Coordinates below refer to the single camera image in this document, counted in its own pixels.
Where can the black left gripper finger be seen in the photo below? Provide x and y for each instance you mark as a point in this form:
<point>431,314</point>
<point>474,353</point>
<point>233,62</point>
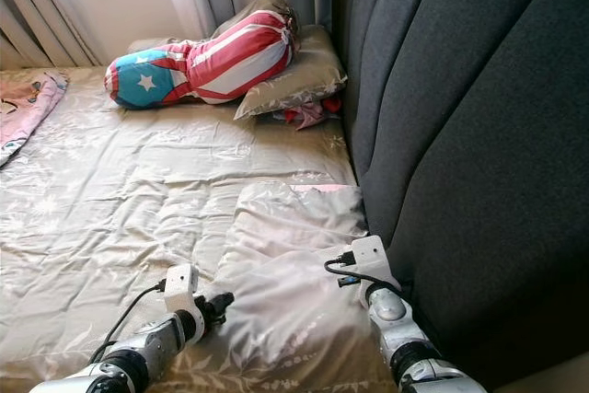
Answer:
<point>224,301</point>

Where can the beige floral pillow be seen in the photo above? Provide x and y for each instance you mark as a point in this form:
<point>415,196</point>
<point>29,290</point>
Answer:
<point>294,319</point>

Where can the pink cartoon print blanket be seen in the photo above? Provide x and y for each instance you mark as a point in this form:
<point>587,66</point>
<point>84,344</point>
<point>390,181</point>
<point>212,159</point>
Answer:
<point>23,108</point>

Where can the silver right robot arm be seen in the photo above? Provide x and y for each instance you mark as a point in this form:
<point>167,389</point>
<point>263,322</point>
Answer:
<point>409,338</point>

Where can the bed with floral sheet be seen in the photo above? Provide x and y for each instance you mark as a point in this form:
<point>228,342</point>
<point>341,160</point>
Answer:
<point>129,209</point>

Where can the pink and red fabric item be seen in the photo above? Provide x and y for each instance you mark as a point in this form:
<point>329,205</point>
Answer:
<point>308,112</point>

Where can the dark grey upholstered headboard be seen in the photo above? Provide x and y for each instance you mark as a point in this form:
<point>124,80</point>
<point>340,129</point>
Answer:
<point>469,117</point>

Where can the grey floral pillow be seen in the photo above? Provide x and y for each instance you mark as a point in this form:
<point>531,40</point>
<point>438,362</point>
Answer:
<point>304,75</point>

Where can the stars and stripes bolster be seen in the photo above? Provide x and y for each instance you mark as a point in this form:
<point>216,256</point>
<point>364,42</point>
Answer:
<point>225,54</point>

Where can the bright window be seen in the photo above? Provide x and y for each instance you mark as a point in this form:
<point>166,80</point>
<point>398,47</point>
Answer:
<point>120,6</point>

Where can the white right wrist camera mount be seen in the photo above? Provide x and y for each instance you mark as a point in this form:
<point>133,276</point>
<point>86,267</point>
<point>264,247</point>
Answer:
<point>373,257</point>

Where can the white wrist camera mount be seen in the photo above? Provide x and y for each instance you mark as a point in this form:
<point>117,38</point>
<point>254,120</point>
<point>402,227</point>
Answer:
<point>373,257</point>
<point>179,287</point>

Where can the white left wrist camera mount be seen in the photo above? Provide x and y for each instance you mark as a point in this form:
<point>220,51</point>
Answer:
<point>179,287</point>

